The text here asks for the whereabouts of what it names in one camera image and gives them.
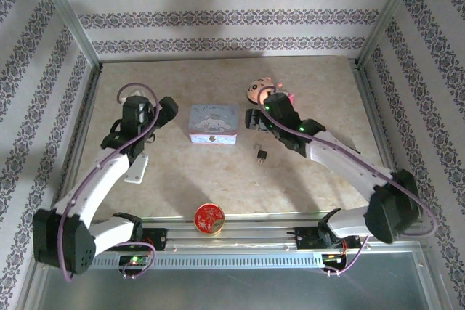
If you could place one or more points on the small black padlock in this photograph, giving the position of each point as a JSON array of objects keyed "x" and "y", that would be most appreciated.
[{"x": 262, "y": 152}]

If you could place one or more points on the blue cartoon tin box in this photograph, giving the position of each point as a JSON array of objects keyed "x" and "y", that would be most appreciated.
[{"x": 214, "y": 123}]

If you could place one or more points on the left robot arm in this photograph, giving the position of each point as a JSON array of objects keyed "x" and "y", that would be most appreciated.
[{"x": 94, "y": 183}]

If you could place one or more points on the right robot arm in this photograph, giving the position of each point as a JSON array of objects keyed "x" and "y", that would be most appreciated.
[{"x": 345, "y": 165}]

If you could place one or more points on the plush doll in pink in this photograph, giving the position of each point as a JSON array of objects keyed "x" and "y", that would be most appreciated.
[{"x": 255, "y": 88}]

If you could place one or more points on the red round tin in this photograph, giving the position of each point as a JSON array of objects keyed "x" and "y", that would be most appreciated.
[{"x": 209, "y": 218}]

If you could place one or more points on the grey metal sheet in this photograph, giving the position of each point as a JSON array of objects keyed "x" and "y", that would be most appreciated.
[{"x": 232, "y": 288}]

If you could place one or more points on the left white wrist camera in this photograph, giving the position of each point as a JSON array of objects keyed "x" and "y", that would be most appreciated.
[{"x": 131, "y": 94}]

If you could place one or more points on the aluminium side rail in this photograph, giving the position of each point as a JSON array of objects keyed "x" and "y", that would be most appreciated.
[
  {"x": 87, "y": 114},
  {"x": 374, "y": 114}
]

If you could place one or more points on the long aluminium rail frame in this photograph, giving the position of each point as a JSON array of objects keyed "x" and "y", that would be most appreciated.
[{"x": 254, "y": 239}]

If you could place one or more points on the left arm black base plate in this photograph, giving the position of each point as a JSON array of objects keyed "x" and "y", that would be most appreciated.
[{"x": 158, "y": 239}]

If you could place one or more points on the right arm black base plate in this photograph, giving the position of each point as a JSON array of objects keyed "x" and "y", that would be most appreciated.
[{"x": 305, "y": 239}]

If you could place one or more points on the aluminium corner post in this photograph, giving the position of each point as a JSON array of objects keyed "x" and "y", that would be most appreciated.
[
  {"x": 388, "y": 16},
  {"x": 69, "y": 16}
]

